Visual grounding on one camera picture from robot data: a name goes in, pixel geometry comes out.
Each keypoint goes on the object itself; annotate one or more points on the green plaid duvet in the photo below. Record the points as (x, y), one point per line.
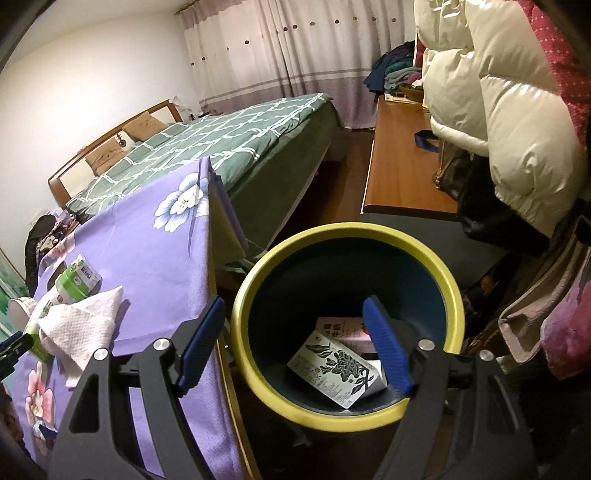
(221, 134)

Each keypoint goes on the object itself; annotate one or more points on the purple floral tablecloth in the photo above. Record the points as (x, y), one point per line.
(152, 258)

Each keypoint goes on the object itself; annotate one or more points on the blue trash bin yellow rim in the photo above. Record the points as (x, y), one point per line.
(300, 277)

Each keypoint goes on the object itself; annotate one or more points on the brown handbag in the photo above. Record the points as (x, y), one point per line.
(461, 175)

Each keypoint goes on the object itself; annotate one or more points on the black bag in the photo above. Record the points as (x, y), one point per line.
(498, 221)

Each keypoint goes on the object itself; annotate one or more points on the wooden bed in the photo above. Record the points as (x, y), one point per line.
(277, 194)

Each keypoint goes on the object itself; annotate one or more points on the green white bottle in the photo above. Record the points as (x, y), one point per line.
(76, 281)
(45, 310)

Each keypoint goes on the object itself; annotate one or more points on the white puffer jacket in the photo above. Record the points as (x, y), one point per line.
(517, 115)

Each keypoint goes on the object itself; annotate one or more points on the beige printed carton box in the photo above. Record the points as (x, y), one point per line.
(332, 369)

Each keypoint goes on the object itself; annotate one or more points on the red dotted jacket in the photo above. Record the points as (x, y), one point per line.
(568, 69)

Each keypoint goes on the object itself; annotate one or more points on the white paper cup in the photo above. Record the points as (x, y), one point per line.
(18, 314)

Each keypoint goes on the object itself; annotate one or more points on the wooden desk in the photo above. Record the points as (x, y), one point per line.
(401, 161)

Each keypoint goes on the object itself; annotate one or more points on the pile of folded clothes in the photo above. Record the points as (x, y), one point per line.
(392, 69)

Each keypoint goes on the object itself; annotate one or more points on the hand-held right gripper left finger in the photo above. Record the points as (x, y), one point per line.
(203, 341)

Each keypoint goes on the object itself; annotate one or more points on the white tissue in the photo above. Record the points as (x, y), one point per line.
(78, 332)

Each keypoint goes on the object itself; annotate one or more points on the pink white curtain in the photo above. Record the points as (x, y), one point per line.
(300, 55)

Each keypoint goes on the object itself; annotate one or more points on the pink strawberry milk carton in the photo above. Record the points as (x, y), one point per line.
(337, 330)

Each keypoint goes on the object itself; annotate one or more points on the pink cloth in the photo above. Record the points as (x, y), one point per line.
(568, 337)

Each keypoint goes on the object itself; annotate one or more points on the sliding wardrobe door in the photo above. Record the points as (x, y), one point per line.
(7, 286)

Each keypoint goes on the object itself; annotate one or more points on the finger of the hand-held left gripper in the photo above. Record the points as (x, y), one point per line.
(16, 348)

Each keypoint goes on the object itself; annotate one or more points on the brown pillow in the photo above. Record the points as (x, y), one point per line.
(145, 127)
(106, 157)

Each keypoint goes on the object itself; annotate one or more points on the crushed white blue packet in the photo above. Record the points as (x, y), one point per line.
(44, 431)

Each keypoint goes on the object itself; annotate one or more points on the dark clothes heap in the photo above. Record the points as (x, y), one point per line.
(37, 240)

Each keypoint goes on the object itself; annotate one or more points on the beige bag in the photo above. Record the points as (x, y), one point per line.
(531, 323)

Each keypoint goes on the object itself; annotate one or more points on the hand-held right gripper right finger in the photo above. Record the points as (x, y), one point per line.
(388, 350)

